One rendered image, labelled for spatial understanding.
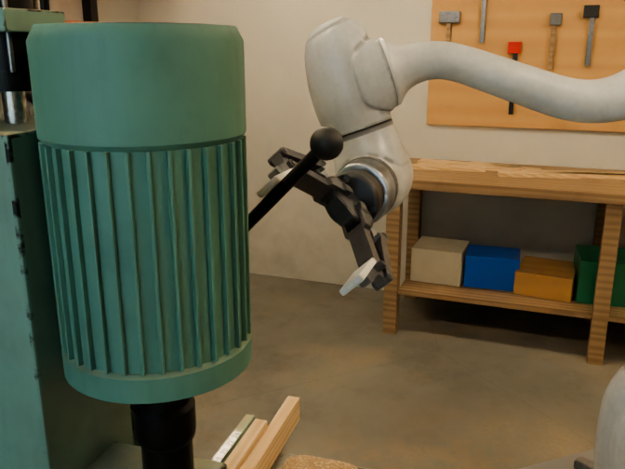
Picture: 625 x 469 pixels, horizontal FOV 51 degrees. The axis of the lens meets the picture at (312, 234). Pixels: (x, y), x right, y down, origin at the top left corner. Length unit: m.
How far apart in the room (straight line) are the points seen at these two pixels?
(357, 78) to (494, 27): 2.89
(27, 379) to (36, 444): 0.07
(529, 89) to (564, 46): 2.78
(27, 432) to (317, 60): 0.60
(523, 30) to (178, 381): 3.39
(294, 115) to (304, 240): 0.80
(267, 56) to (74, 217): 3.67
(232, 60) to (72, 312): 0.25
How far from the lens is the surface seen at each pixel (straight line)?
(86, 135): 0.53
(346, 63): 0.95
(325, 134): 0.67
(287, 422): 1.06
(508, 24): 3.81
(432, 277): 3.61
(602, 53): 3.80
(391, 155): 0.96
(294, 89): 4.12
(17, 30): 0.63
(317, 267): 4.29
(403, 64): 0.98
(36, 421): 0.68
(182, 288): 0.55
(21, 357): 0.66
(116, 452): 0.77
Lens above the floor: 1.49
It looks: 16 degrees down
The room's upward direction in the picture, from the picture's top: straight up
